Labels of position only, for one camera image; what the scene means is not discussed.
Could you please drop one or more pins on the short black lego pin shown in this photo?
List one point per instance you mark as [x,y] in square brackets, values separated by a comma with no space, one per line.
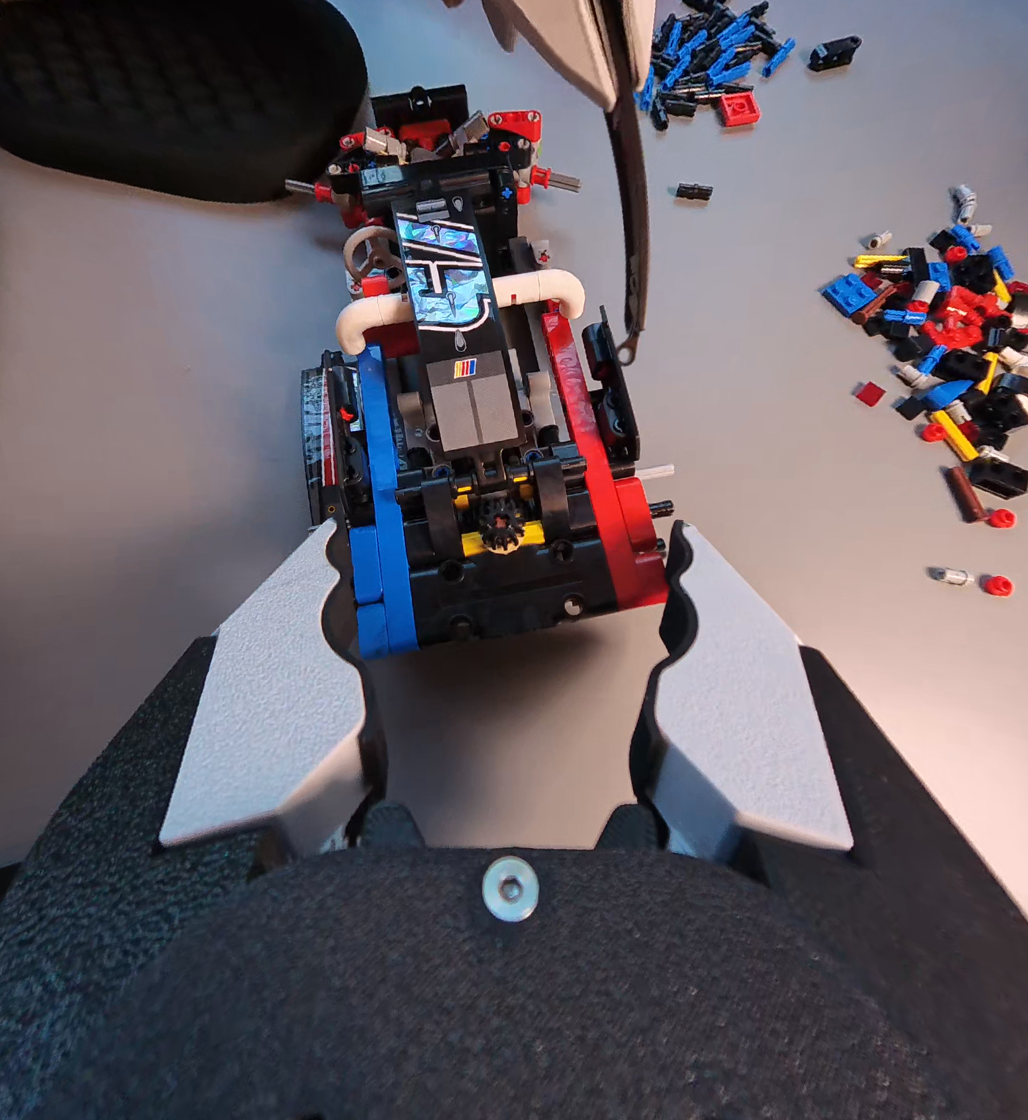
[694,191]

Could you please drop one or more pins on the holographic window curved lego panel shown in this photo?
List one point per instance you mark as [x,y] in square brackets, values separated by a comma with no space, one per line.
[629,227]

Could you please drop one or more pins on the small red lego tile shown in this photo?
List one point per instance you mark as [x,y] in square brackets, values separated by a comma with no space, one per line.
[870,394]

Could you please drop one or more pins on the pile of mixed lego pieces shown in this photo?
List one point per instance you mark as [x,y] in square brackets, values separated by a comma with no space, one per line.
[969,350]

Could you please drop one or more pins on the lego race car model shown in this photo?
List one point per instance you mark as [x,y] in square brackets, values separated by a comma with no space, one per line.
[470,420]

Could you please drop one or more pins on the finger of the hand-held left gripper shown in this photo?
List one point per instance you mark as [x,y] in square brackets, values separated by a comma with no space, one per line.
[558,31]
[641,39]

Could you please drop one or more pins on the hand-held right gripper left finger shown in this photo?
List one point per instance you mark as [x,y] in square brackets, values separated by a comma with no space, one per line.
[269,726]

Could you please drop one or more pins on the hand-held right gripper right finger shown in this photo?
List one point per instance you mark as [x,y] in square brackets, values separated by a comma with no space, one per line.
[741,726]

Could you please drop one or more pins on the red square lego plate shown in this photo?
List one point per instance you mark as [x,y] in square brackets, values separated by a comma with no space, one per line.
[739,107]

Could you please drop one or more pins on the pile of blue black pins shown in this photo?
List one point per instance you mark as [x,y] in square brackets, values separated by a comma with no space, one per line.
[706,61]

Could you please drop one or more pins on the red round lego stud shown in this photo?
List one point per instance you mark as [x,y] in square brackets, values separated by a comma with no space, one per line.
[997,585]

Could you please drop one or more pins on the black lego connector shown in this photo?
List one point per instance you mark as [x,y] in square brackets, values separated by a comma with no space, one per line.
[833,52]

